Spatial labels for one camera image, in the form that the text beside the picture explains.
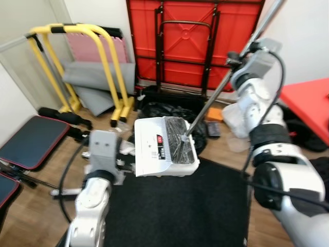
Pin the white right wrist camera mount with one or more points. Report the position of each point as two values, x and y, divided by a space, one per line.
257 62

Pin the translucent plastic panel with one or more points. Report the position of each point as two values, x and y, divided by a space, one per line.
23 77

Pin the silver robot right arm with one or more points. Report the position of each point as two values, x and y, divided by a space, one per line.
288 180

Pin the black dumbbell with red collar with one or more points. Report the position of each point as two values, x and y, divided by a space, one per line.
308 136

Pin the large black bench pad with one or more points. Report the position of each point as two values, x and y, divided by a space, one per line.
7 195

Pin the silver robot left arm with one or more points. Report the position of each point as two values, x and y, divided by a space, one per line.
90 216

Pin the grey metal bench foot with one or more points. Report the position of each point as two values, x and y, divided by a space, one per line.
67 192

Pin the orange box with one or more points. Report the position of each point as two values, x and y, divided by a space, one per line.
214 114

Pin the black floor mat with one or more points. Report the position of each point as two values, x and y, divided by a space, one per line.
180 216

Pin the white dustpan with comb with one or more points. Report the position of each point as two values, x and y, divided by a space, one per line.
149 154

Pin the black plastic bag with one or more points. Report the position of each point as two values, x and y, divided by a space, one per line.
164 110

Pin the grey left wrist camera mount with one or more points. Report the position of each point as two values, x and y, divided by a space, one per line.
105 152

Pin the red folding table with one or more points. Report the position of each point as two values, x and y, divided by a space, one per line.
185 36

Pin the red flat board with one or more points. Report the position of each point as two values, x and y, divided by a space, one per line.
308 103

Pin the pink foam mat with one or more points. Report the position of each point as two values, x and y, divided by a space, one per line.
87 51

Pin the dark flat case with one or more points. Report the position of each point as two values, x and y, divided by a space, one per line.
213 129

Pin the black foam roller bar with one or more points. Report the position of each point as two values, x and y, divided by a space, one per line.
77 133
61 116

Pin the yellow metal exercise frame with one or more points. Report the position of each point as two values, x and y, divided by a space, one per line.
121 117

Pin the grey folded mat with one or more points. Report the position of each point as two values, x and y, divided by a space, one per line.
87 77

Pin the small black bench pad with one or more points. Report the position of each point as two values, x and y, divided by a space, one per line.
33 141

